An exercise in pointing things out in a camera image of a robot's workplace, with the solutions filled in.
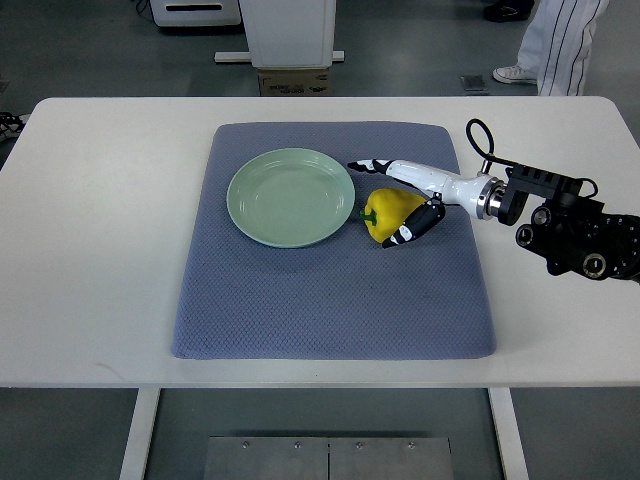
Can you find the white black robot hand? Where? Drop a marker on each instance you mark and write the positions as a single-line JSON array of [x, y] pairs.
[[440, 188]]

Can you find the yellow bell pepper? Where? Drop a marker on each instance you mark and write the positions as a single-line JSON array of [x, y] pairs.
[[386, 209]]

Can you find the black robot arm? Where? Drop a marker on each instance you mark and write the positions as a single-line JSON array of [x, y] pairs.
[[570, 231]]

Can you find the light green plate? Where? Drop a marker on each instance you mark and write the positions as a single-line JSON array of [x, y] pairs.
[[290, 198]]

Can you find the person in striped trousers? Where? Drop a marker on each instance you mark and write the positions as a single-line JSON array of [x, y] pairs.
[[556, 47]]

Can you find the blue grey quilted mat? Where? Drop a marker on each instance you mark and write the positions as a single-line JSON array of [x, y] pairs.
[[344, 298]]

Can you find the right white table leg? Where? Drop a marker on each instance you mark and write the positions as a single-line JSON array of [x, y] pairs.
[[507, 434]]

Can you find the white table leg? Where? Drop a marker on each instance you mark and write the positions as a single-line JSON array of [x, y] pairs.
[[140, 434], [507, 434]]

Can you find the cardboard box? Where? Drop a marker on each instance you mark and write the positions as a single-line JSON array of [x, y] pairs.
[[294, 83]]

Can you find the white cabinet with slot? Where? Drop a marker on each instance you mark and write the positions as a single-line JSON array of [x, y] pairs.
[[194, 13]]

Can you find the left white table leg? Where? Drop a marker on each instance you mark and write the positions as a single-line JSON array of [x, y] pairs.
[[140, 434]]

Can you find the black white shoe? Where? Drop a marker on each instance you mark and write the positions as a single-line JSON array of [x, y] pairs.
[[12, 125]]

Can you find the white pedestal column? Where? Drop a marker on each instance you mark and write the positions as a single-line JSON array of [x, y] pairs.
[[287, 34]]

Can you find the metal base plate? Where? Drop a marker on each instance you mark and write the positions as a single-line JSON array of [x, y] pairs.
[[328, 458]]

